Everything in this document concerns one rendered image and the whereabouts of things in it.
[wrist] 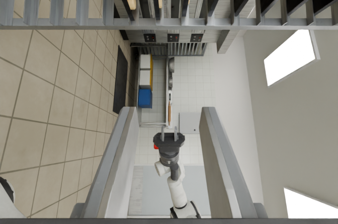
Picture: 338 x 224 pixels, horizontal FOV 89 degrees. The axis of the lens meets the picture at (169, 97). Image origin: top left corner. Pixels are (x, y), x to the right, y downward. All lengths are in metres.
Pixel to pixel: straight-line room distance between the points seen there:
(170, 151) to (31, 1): 0.76
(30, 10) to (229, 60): 4.67
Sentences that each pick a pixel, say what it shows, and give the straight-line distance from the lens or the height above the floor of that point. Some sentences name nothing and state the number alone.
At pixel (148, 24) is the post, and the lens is 0.67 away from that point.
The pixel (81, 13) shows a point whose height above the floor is 0.59.
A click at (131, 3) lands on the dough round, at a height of 0.79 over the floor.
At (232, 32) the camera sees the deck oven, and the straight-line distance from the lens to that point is 3.10.
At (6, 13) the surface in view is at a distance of 0.90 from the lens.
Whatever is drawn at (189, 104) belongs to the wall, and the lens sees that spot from 4.42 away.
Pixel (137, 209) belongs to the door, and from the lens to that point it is 4.60.
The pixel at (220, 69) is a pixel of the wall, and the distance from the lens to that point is 4.90.
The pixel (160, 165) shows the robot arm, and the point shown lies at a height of 0.87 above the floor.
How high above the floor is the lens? 0.91
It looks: level
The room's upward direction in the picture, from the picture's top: 90 degrees clockwise
